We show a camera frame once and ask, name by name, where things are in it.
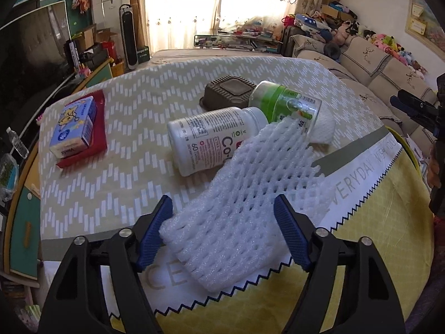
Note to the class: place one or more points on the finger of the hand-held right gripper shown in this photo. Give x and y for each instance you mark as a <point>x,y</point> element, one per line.
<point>413,106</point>

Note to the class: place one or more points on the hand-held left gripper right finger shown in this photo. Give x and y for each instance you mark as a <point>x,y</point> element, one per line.
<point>290,233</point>

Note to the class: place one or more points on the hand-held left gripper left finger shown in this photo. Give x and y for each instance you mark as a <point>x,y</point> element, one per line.
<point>153,236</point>

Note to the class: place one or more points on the yellow rim trash bin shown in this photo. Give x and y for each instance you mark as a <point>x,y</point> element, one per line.
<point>415,156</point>

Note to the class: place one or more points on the large white foam net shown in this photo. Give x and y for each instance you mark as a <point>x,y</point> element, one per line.
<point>243,215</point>

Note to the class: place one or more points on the beige covered sofa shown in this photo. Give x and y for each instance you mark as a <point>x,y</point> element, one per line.
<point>375,62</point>

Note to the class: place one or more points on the pile of plush toys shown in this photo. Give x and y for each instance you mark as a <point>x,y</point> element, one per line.
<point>386,43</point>

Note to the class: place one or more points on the small white foam net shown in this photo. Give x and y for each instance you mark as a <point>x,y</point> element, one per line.
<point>325,128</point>

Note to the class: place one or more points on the white supplement bottle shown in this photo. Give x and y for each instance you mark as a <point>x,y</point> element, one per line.
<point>201,135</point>

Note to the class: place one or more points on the flat red box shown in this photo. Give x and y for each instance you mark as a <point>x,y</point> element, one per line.
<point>100,128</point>

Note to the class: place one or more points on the green label clear jar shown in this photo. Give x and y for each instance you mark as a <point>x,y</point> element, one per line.
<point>274,101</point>

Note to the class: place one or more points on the small blue box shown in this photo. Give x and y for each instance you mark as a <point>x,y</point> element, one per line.
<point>73,125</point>

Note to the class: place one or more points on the bookshelf with books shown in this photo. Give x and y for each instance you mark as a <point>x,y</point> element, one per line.
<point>14,285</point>

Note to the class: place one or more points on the brown plastic tray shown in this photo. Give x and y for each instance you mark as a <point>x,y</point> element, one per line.
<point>229,88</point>

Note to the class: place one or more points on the plastic bag of greens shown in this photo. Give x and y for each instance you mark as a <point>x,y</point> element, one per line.
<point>7,177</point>

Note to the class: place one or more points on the clear water bottle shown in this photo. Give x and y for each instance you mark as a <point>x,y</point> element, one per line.
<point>19,144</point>

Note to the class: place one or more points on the wooden bucket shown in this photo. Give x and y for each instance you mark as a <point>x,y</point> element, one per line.
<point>118,68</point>

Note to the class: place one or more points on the green box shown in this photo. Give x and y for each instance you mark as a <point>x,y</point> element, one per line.
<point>142,55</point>

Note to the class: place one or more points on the glass coffee table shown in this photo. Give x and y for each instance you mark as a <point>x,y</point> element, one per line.
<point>236,41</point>

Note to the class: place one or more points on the beige floral sheet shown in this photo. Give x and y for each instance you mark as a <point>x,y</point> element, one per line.
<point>208,54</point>

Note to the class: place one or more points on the black white tower fan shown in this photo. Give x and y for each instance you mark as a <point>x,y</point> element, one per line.
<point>128,38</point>

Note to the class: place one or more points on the small cardboard box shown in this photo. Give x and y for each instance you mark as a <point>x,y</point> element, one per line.
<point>89,38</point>

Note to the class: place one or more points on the large flat screen television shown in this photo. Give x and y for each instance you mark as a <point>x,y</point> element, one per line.
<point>31,59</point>

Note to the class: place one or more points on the white standing air conditioner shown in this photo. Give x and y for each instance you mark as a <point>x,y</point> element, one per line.
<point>111,7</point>

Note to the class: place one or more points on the beige sheer curtains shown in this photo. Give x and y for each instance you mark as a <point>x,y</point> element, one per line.
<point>180,3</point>

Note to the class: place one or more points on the framed wall picture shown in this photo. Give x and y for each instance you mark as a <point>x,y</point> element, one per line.
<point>420,17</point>

